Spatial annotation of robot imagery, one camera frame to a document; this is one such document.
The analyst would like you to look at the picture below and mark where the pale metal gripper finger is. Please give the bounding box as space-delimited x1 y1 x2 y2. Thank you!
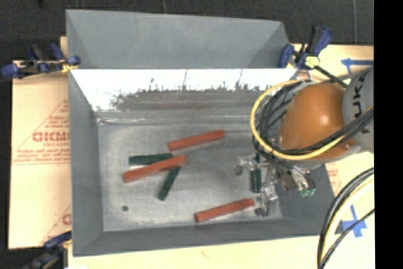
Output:
254 183 279 217
234 156 262 175

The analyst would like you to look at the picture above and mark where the dark green flat block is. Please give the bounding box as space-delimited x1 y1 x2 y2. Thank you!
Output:
157 166 183 202
128 152 174 167
250 163 263 194

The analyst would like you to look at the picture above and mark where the red-brown flat block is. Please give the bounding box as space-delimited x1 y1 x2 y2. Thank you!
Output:
122 154 188 184
194 197 256 224
166 130 226 152

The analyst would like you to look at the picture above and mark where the grey metal bin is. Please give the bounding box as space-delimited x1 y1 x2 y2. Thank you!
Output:
65 9 336 256

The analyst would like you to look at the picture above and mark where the brown cardboard board, red print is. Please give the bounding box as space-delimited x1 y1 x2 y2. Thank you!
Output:
8 35 375 250

